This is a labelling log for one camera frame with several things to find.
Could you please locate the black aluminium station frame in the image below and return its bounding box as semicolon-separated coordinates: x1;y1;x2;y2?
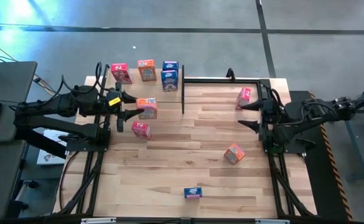
52;77;319;224

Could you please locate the dark metal stand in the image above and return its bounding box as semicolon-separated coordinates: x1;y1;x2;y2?
324;80;364;181

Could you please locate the silver aluminium extrusion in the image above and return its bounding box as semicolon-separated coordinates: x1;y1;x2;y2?
80;217;117;224
254;218;291;224

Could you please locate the wooden shelf board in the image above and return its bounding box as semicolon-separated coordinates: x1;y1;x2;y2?
105;67;184;103

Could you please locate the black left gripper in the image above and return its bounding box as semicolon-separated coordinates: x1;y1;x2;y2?
105;89;145;133

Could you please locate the black wire divider frame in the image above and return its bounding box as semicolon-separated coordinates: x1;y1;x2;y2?
180;64;185;115

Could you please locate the orange Mini-Wheats cereal box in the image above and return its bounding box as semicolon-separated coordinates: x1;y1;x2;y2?
223;143;246;165
136;98;158;121
137;59;157;82

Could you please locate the black desk base beam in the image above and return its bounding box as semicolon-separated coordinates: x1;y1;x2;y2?
13;123;69;160

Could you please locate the white printed box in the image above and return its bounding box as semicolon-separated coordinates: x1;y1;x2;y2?
36;129;70;166

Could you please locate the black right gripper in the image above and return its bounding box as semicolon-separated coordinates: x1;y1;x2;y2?
237;98;284;142

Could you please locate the grey desk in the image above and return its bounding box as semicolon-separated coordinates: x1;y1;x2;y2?
0;139;27;221
0;60;38;144

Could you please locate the black desk cable bundle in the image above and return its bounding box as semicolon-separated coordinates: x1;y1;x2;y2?
32;73;65;98

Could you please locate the black hazard-striped floor mat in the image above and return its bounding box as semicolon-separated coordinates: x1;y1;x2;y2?
289;90;354;222

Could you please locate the black metal shelf leg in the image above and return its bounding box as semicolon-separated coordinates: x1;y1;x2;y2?
101;63;111;94

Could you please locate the blue Frosted Flakes cereal box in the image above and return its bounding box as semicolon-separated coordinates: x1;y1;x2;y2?
162;60;180;72
183;187;203;199
160;69;179;93

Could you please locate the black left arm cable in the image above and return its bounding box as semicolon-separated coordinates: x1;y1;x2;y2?
60;61;120;94

